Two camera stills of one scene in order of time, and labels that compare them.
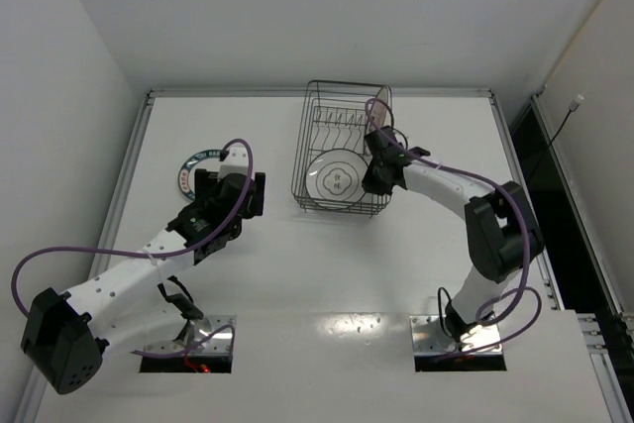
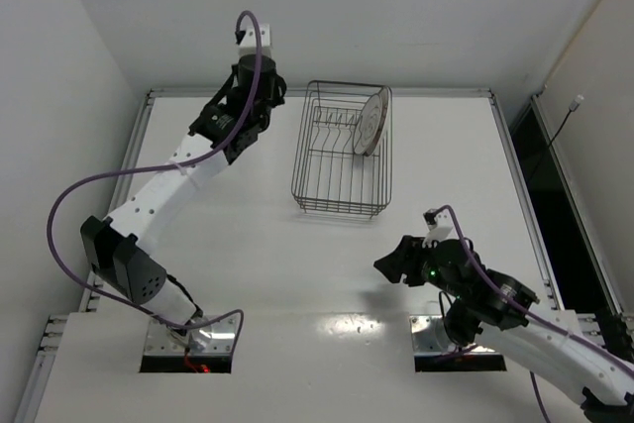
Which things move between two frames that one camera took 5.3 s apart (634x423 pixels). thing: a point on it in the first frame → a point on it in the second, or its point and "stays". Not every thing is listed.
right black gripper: x=374 y=141 → x=411 y=261
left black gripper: x=259 y=187 → x=272 y=88
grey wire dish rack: x=330 y=155 stays
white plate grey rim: x=335 y=178 → x=371 y=123
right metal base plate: x=428 y=337 stays
